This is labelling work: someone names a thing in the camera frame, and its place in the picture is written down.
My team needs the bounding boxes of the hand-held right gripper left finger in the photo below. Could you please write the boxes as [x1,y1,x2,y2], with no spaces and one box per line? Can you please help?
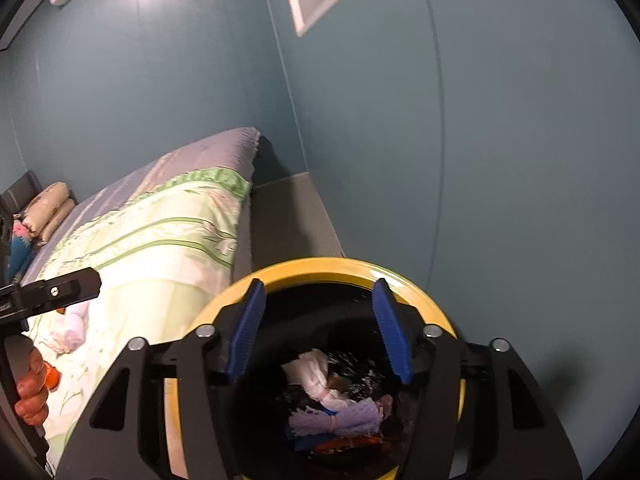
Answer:
[54,279,266,480]

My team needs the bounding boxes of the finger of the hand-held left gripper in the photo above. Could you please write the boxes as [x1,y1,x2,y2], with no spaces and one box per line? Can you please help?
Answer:
[20,268,102,320]

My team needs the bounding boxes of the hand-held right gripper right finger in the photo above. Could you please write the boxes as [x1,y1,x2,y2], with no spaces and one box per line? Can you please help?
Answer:
[371,277,583,480]

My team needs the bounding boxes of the white lavender garment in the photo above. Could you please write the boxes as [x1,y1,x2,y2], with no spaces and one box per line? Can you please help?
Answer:
[47,302,90,357]

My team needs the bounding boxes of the yellow rimmed black basket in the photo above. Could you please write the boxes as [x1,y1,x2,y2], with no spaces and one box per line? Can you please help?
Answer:
[165,257,468,480]

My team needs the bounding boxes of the lavender plastic bag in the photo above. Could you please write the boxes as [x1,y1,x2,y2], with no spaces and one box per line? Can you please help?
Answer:
[290,402,383,438]

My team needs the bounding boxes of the orange plastic bag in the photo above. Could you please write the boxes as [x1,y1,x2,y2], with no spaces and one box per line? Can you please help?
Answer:
[320,435,383,453]

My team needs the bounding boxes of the person's left hand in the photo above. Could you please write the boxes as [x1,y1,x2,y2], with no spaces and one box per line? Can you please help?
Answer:
[14,347,52,425]

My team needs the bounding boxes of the blue floral folded quilt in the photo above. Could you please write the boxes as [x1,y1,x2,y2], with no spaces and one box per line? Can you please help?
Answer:
[10,222,37,281]

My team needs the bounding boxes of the beige pillows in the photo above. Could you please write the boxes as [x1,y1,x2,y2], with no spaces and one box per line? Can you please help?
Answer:
[22,181,78,246]

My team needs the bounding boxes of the green floral blanket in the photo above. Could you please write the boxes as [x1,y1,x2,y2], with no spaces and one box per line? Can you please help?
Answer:
[22,169,253,478]

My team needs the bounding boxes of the grey padded headboard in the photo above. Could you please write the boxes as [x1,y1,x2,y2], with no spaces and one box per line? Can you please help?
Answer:
[0,170,45,221]

